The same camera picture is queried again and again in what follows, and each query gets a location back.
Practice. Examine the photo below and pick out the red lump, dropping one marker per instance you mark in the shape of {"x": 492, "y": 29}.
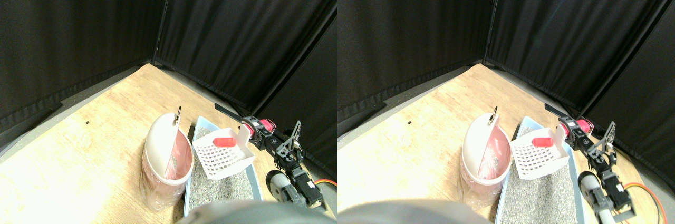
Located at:
{"x": 542, "y": 142}
{"x": 224, "y": 142}

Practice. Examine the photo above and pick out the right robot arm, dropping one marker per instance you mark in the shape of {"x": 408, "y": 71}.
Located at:
{"x": 295, "y": 182}
{"x": 606, "y": 192}

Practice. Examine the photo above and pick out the black curtain stand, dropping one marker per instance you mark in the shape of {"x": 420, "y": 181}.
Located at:
{"x": 555, "y": 110}
{"x": 228, "y": 110}
{"x": 490, "y": 18}
{"x": 161, "y": 18}

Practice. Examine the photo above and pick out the blue litter tray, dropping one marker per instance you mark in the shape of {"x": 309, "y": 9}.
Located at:
{"x": 538, "y": 197}
{"x": 221, "y": 192}

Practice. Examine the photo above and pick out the white bin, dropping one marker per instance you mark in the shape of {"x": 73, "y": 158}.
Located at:
{"x": 477, "y": 145}
{"x": 158, "y": 145}

